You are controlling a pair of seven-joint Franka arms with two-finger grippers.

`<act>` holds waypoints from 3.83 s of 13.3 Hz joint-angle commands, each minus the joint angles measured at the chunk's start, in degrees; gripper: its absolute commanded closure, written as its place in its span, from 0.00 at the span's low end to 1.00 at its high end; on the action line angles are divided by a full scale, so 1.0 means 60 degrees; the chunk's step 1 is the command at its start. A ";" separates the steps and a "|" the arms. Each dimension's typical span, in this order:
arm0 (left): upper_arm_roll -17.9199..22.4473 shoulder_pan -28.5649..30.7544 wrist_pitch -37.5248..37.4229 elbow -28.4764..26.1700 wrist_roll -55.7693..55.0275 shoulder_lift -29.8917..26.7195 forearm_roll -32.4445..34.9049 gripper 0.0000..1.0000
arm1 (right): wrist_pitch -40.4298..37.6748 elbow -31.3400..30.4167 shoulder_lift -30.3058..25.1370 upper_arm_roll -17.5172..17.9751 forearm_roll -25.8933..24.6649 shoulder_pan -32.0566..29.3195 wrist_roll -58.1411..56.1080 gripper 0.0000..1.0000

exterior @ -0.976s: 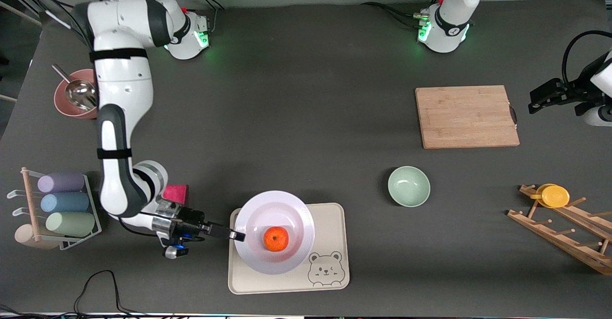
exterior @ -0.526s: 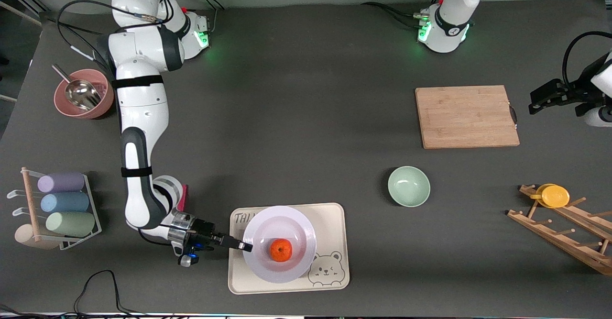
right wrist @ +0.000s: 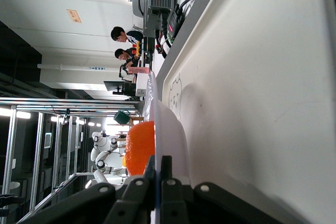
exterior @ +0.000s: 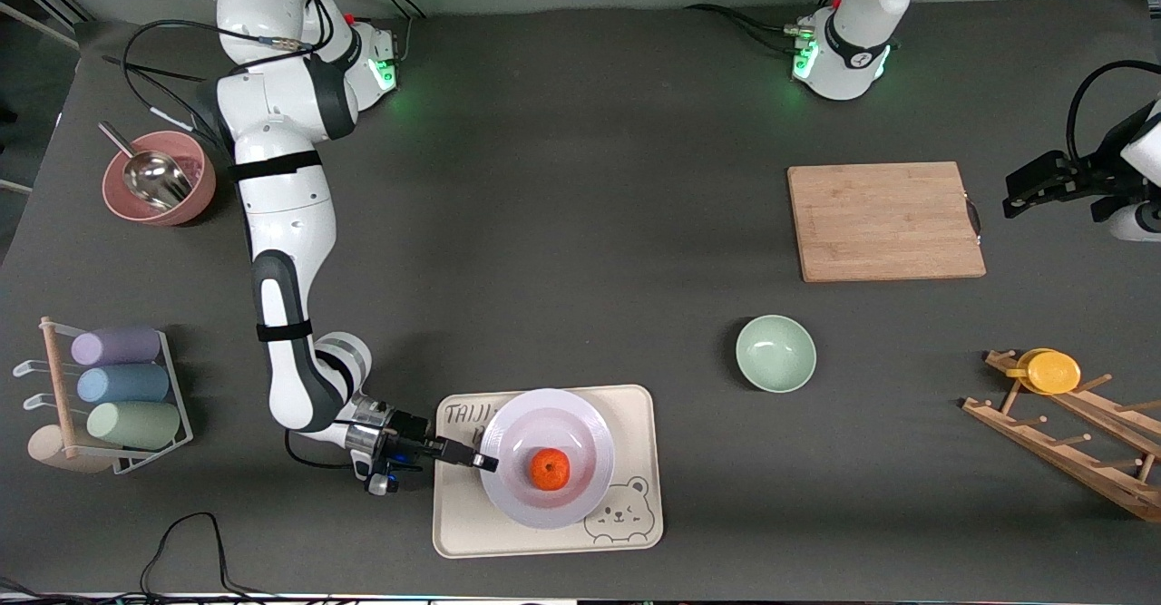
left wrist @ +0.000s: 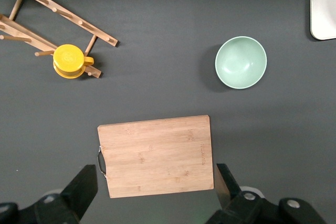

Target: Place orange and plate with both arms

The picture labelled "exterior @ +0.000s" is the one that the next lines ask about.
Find pink bowl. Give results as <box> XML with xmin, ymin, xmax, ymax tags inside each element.
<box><xmin>102</xmin><ymin>131</ymin><xmax>219</xmax><ymax>227</ymax></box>

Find wooden peg drying rack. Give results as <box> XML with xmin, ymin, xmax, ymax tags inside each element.
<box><xmin>961</xmin><ymin>348</ymin><xmax>1161</xmax><ymax>523</ymax></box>

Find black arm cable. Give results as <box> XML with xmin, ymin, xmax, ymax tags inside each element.
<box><xmin>1066</xmin><ymin>59</ymin><xmax>1161</xmax><ymax>163</ymax></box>
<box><xmin>102</xmin><ymin>17</ymin><xmax>318</xmax><ymax>148</ymax></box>

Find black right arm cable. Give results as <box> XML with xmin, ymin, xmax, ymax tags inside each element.
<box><xmin>102</xmin><ymin>17</ymin><xmax>318</xmax><ymax>148</ymax></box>

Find metal scoop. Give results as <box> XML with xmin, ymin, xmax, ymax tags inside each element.
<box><xmin>98</xmin><ymin>121</ymin><xmax>196</xmax><ymax>210</ymax></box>

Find white wire cup rack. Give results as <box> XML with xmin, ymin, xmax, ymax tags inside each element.
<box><xmin>13</xmin><ymin>328</ymin><xmax>194</xmax><ymax>476</ymax></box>

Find grey metal frame bars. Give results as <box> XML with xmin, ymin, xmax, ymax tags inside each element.
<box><xmin>0</xmin><ymin>0</ymin><xmax>92</xmax><ymax>53</ymax></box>

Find pale green cylindrical cup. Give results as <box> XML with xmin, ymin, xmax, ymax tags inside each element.
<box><xmin>86</xmin><ymin>401</ymin><xmax>182</xmax><ymax>450</ymax></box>

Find beige cup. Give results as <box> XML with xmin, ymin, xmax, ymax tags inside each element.
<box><xmin>27</xmin><ymin>424</ymin><xmax>114</xmax><ymax>475</ymax></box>

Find black left base cable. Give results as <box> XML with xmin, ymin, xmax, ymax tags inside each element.
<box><xmin>685</xmin><ymin>4</ymin><xmax>817</xmax><ymax>54</ymax></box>

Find pale green bowl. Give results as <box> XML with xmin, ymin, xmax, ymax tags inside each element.
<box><xmin>736</xmin><ymin>315</ymin><xmax>817</xmax><ymax>395</ymax></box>

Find black cable loop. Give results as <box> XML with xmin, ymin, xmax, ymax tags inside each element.
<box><xmin>136</xmin><ymin>512</ymin><xmax>300</xmax><ymax>602</ymax></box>

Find pale purple cylindrical cup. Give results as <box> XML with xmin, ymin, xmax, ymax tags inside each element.
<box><xmin>71</xmin><ymin>327</ymin><xmax>162</xmax><ymax>367</ymax></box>

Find white round plate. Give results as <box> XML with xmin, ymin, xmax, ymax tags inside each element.
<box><xmin>479</xmin><ymin>388</ymin><xmax>616</xmax><ymax>531</ymax></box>

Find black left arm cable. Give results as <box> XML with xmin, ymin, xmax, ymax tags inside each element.
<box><xmin>1066</xmin><ymin>59</ymin><xmax>1161</xmax><ymax>163</ymax></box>

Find orange fruit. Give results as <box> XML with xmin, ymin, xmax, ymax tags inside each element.
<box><xmin>530</xmin><ymin>447</ymin><xmax>571</xmax><ymax>490</ymax></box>

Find pale blue cylindrical cup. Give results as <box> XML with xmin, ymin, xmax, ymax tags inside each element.
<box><xmin>76</xmin><ymin>364</ymin><xmax>171</xmax><ymax>405</ymax></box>

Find wooden rack rod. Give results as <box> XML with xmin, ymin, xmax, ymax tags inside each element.
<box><xmin>40</xmin><ymin>317</ymin><xmax>79</xmax><ymax>459</ymax></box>

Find wooden cutting board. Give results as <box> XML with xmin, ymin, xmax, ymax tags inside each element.
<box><xmin>787</xmin><ymin>161</ymin><xmax>988</xmax><ymax>283</ymax></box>

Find cream tray with bear print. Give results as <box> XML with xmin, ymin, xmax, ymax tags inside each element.
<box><xmin>433</xmin><ymin>385</ymin><xmax>664</xmax><ymax>559</ymax></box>

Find yellow cup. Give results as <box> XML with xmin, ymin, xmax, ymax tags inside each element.
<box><xmin>1005</xmin><ymin>348</ymin><xmax>1082</xmax><ymax>395</ymax></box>

